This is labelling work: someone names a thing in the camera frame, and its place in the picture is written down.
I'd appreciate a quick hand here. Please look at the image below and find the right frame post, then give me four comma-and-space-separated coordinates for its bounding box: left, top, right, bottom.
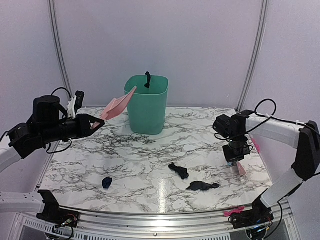
235, 0, 270, 112

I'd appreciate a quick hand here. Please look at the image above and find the black scrap piece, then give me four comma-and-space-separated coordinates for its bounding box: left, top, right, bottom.
186, 181, 220, 191
168, 162, 189, 180

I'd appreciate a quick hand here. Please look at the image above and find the magenta paper scrap on table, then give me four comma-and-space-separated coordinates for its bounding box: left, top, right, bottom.
251, 137, 261, 153

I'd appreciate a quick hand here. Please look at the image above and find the magenta scrap on rail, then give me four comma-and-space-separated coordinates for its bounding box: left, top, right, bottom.
223, 206, 245, 217

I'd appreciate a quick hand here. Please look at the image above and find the pink plastic dustpan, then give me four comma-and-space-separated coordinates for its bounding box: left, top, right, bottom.
99, 86, 137, 121

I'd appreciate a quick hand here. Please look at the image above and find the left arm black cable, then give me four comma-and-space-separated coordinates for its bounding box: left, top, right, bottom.
45, 86, 73, 154

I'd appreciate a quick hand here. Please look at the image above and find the frame post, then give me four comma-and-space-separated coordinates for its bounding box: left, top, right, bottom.
235, 0, 270, 112
47, 0, 74, 99

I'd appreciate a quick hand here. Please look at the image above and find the black scrap lower piece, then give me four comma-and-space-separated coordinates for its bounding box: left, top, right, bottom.
186, 181, 220, 191

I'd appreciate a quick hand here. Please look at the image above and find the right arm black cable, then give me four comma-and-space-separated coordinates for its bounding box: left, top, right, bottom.
244, 98, 277, 133

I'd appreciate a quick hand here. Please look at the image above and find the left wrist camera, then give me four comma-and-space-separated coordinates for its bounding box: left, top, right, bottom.
67, 90, 85, 119

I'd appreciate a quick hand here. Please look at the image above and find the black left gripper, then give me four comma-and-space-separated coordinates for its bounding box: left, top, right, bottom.
40, 113, 104, 144

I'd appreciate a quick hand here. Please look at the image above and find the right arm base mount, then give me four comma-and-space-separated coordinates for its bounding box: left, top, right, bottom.
228, 197, 274, 229

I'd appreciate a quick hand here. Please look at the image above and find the small dark blue scrap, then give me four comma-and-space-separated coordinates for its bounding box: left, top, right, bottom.
101, 176, 113, 189

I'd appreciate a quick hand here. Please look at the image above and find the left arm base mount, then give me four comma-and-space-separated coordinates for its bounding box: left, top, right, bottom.
36, 190, 80, 228

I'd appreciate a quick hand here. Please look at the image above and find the black scrap upper piece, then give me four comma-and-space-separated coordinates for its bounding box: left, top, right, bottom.
168, 162, 189, 180

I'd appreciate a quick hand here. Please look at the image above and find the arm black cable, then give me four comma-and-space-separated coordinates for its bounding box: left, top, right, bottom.
244, 98, 277, 133
45, 86, 73, 154

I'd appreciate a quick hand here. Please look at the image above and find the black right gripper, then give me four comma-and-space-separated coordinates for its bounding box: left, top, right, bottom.
222, 132, 251, 163

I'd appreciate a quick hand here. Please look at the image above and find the pink hand brush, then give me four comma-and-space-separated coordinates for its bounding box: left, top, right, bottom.
231, 161, 247, 177

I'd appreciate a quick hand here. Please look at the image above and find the left frame post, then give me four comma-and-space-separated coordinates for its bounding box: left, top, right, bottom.
47, 0, 74, 99

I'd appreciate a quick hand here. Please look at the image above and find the aluminium front rail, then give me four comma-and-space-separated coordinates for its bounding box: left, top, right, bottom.
14, 199, 293, 240

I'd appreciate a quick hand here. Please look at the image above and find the black scrap on bin rim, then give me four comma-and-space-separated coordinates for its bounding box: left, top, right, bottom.
144, 71, 152, 89

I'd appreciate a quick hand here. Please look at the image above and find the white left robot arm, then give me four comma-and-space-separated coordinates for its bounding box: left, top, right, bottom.
0, 95, 105, 223

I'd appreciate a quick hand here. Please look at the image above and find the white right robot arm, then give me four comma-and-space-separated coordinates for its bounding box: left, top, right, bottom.
209, 136, 320, 217

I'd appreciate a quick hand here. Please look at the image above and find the green plastic waste bin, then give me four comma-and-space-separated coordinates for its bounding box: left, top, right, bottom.
124, 74, 169, 135

